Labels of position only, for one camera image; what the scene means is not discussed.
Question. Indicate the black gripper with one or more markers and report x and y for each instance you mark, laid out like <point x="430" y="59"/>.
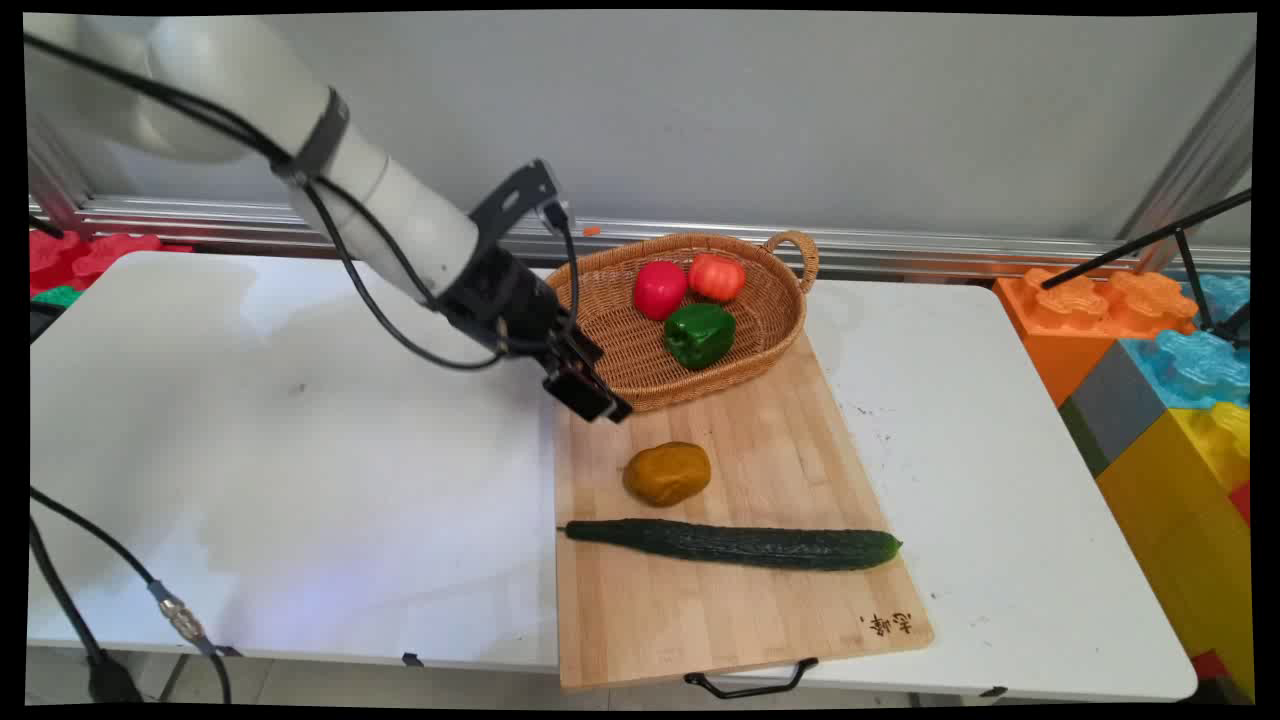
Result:
<point x="500" y="300"/>

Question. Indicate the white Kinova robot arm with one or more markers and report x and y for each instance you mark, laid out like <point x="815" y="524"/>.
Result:
<point x="250" y="130"/>

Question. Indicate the brown potato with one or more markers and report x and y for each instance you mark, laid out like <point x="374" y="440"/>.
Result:
<point x="667" y="473"/>

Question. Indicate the woven wicker basket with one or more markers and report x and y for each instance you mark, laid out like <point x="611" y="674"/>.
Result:
<point x="690" y="320"/>

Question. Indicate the red apple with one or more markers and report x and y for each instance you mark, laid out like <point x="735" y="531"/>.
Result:
<point x="659" y="289"/>

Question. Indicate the green bell pepper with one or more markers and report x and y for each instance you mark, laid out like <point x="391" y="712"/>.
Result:
<point x="699" y="334"/>

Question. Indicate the orange-red tomato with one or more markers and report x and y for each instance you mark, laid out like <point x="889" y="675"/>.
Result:
<point x="716" y="277"/>

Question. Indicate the wooden cutting board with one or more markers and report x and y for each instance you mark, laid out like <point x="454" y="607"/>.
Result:
<point x="720" y="560"/>

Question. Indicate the dark green cucumber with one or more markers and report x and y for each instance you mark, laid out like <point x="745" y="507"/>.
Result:
<point x="740" y="544"/>

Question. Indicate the orange foam block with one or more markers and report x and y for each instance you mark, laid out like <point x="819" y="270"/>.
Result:
<point x="1080" y="320"/>

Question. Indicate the grey foam block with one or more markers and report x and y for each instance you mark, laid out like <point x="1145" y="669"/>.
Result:
<point x="1120" y="405"/>

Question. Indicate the blue foam block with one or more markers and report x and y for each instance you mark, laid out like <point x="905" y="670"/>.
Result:
<point x="1195" y="355"/>

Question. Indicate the black tripod stand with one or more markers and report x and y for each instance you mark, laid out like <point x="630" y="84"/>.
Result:
<point x="1180" y="250"/>

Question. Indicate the aluminium frame rail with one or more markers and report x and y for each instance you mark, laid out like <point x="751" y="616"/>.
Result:
<point x="700" y="240"/>

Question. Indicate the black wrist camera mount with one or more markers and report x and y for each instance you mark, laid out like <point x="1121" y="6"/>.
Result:
<point x="520" y="200"/>

